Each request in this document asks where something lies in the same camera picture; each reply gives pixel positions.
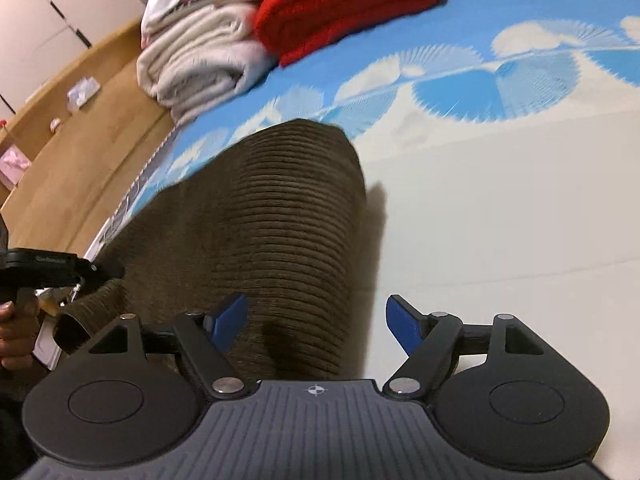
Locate person's left hand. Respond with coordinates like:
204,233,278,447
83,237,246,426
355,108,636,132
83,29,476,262
0,302,41,370

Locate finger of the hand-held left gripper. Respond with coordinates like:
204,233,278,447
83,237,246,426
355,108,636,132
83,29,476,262
92,261,126,283

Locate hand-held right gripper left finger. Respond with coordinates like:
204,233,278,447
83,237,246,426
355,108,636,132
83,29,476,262
87,294,252,401

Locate pink box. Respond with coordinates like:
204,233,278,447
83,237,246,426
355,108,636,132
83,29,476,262
0,146,32,191

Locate blue and white bed sheet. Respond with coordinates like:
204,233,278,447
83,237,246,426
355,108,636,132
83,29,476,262
95,0,640,463

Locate brown corduroy pants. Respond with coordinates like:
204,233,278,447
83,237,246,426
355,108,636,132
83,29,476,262
52,119,369,384

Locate white and pink cloth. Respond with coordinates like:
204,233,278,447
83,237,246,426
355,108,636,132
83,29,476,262
141,0,201,50

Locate white wardrobe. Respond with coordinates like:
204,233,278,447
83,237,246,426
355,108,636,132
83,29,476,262
0,0,161,117

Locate clear plastic bag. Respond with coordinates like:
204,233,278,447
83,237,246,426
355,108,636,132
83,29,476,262
66,76,101,109

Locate red knitted sweater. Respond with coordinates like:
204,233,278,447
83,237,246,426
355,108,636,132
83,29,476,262
252,0,446,68

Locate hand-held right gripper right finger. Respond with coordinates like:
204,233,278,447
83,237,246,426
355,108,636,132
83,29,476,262
382,294,543,401

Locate cream folded blanket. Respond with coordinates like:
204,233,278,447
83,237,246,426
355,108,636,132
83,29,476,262
136,4,276,122

